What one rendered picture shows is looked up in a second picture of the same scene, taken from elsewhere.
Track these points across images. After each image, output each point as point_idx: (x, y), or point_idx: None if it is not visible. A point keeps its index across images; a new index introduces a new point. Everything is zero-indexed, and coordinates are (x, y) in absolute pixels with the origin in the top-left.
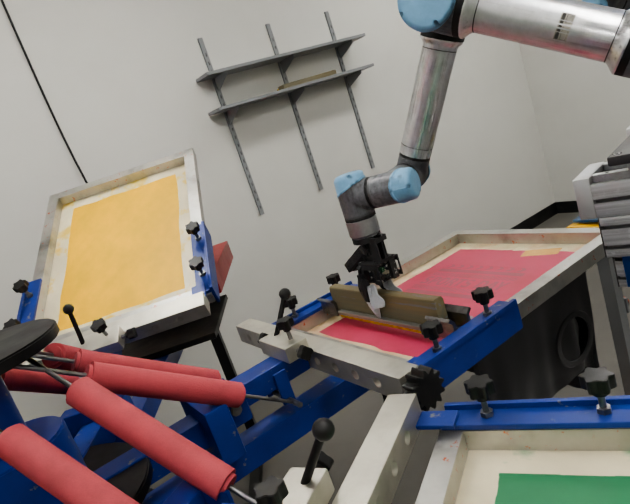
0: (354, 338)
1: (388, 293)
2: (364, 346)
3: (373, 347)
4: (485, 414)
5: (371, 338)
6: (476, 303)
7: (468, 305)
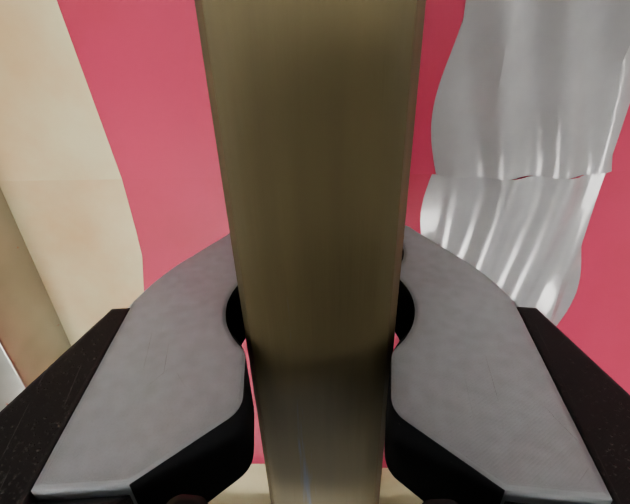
0: (106, 25)
1: (290, 503)
2: (104, 200)
3: (133, 256)
4: None
5: (181, 162)
6: None
7: (622, 382)
